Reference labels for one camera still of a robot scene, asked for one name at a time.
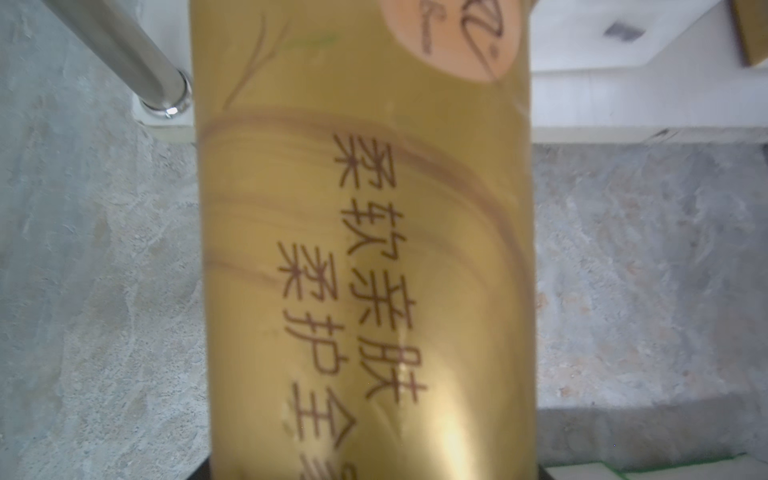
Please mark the gold tissue pack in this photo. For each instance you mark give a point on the gold tissue pack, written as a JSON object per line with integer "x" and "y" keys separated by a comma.
{"x": 753, "y": 30}
{"x": 366, "y": 206}

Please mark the white two-tier metal shelf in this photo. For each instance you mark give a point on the white two-tier metal shelf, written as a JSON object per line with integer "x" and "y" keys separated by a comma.
{"x": 630, "y": 90}

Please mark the green tissue pack left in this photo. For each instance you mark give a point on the green tissue pack left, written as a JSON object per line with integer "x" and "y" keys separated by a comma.
{"x": 733, "y": 468}

